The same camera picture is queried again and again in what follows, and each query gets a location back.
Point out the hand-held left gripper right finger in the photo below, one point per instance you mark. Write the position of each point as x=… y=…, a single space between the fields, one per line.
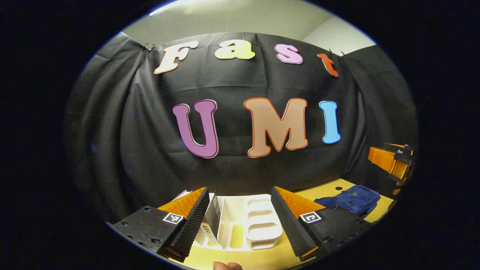
x=287 y=221

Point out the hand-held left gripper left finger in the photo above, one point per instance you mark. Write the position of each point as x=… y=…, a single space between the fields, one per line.
x=193 y=225

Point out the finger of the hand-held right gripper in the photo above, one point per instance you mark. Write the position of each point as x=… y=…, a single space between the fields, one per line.
x=382 y=157

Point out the grey cover book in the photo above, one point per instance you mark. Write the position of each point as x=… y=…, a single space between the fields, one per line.
x=213 y=213

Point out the white plastic bookshelf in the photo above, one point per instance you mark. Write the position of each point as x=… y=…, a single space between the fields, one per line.
x=258 y=221

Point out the pink cover book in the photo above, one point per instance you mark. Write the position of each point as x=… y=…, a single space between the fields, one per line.
x=182 y=195

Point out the blue schoolbag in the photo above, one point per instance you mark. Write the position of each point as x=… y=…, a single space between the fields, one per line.
x=354 y=200

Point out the black backdrop cloth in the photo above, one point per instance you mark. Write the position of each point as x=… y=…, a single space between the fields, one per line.
x=150 y=131

